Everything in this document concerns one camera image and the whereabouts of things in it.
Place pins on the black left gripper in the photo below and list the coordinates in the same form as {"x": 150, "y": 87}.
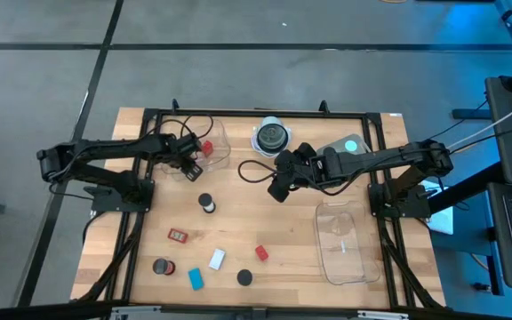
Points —
{"x": 178, "y": 151}

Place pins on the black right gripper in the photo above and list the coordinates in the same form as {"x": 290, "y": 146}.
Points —
{"x": 311, "y": 171}

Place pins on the red block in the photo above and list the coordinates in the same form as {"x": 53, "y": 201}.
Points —
{"x": 261, "y": 253}
{"x": 207, "y": 148}

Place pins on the white sand timer black caps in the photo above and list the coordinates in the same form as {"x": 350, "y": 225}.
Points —
{"x": 207, "y": 202}

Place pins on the teal capped sand timer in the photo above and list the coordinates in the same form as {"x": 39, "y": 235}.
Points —
{"x": 350, "y": 145}

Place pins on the red framed small box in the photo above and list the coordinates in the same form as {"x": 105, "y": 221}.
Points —
{"x": 178, "y": 235}

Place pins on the white eraser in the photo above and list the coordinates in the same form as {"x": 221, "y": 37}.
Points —
{"x": 217, "y": 259}

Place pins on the black capped sand timer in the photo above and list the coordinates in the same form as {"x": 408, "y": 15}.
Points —
{"x": 244, "y": 277}

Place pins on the red sand timer black caps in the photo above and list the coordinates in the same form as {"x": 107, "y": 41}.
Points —
{"x": 163, "y": 266}

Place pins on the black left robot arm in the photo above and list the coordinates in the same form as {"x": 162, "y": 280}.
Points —
{"x": 105, "y": 146}

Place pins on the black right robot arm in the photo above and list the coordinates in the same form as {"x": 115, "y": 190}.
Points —
{"x": 394, "y": 155}

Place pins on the small clear plastic container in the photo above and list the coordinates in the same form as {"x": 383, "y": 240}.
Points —
{"x": 218, "y": 160}

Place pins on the white round device black centre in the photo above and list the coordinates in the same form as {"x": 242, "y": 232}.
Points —
{"x": 271, "y": 137}

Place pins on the large clear plastic container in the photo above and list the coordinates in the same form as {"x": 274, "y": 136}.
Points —
{"x": 345, "y": 246}

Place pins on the blue eraser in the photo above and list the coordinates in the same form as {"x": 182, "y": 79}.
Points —
{"x": 196, "y": 278}

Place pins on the white paper sheet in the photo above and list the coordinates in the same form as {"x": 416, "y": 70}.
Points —
{"x": 442, "y": 222}

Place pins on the black slanted stand bar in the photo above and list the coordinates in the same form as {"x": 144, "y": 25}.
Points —
{"x": 469, "y": 186}

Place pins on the black floor bar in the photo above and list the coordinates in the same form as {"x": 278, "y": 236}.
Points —
{"x": 471, "y": 114}

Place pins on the black rig crossbar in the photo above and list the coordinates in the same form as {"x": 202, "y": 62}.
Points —
{"x": 38, "y": 311}

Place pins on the black aluminium table frame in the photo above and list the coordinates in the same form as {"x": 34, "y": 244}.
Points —
{"x": 238, "y": 112}

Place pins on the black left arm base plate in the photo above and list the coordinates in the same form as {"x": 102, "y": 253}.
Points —
{"x": 105, "y": 204}

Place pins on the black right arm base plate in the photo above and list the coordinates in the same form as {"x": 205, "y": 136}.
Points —
{"x": 378, "y": 206}

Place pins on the silver metal bracket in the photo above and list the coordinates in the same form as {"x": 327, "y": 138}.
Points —
{"x": 131, "y": 313}
{"x": 382, "y": 315}

